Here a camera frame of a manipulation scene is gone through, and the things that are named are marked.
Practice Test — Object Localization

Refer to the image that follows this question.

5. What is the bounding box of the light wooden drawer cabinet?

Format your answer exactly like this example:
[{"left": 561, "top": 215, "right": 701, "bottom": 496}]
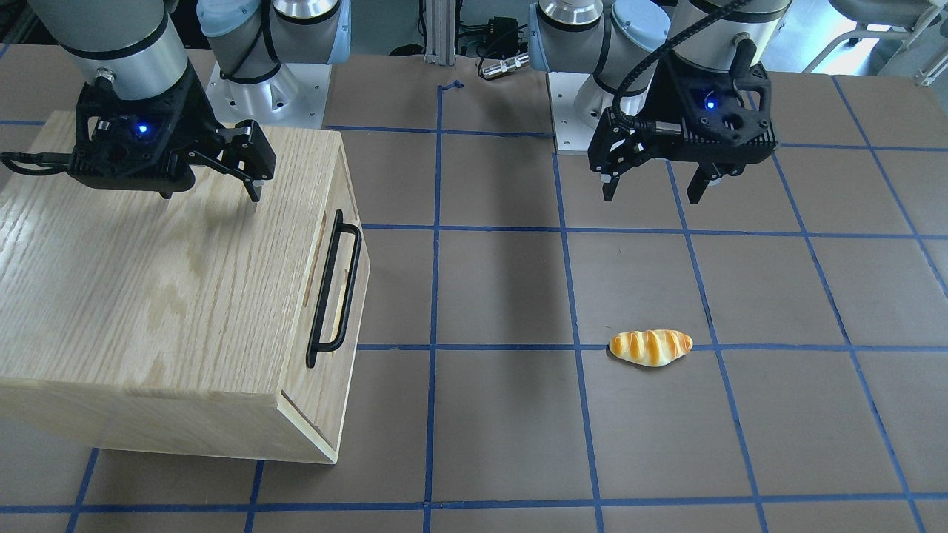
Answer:
[{"left": 1, "top": 126, "right": 348, "bottom": 461}]

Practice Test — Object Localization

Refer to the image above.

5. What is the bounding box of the toy bread roll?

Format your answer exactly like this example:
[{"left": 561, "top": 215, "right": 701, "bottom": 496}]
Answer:
[{"left": 607, "top": 329, "right": 694, "bottom": 368}]

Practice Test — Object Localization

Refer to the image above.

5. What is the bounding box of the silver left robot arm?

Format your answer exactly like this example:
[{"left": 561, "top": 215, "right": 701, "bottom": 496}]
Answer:
[{"left": 528, "top": 1, "right": 791, "bottom": 204}]

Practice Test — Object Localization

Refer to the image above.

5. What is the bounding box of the aluminium frame post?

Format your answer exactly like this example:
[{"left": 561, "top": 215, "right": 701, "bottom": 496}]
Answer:
[{"left": 422, "top": 0, "right": 458, "bottom": 68}]

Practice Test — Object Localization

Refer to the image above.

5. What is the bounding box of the upper wooden drawer front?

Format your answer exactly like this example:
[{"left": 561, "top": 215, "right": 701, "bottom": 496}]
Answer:
[{"left": 278, "top": 147, "right": 369, "bottom": 463}]

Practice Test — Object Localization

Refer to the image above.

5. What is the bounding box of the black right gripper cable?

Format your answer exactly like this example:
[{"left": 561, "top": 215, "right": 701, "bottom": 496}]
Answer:
[{"left": 0, "top": 151, "right": 75, "bottom": 177}]

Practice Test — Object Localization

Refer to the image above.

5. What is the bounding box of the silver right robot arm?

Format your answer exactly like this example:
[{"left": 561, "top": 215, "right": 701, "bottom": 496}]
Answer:
[{"left": 2, "top": 1, "right": 351, "bottom": 202}]

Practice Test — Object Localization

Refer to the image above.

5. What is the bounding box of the black metal drawer handle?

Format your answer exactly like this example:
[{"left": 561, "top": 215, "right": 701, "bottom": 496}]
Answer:
[{"left": 306, "top": 209, "right": 363, "bottom": 369}]

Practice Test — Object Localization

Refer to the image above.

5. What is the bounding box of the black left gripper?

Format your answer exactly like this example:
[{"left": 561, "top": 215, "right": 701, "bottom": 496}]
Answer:
[{"left": 588, "top": 50, "right": 778, "bottom": 205}]

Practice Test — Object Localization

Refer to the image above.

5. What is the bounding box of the black power adapter box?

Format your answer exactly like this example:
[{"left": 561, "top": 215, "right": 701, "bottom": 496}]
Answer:
[{"left": 485, "top": 16, "right": 519, "bottom": 50}]

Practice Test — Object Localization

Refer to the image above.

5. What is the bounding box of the white chair frame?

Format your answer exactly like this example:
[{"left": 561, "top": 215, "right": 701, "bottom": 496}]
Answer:
[{"left": 802, "top": 1, "right": 946, "bottom": 87}]

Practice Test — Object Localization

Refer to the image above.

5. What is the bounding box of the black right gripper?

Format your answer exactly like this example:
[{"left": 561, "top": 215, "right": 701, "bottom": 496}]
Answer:
[{"left": 67, "top": 77, "right": 276, "bottom": 203}]

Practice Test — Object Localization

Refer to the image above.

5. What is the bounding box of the silver metal cable connector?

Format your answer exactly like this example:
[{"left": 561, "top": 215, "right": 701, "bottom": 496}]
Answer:
[{"left": 478, "top": 52, "right": 530, "bottom": 81}]

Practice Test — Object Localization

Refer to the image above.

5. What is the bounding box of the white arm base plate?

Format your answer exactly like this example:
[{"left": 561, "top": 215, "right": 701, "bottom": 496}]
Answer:
[
  {"left": 206, "top": 64, "right": 333, "bottom": 130},
  {"left": 547, "top": 72, "right": 613, "bottom": 155}
]

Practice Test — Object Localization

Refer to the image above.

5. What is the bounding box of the black corrugated cable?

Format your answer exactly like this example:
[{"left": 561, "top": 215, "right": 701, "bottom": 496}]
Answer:
[{"left": 612, "top": 0, "right": 749, "bottom": 135}]

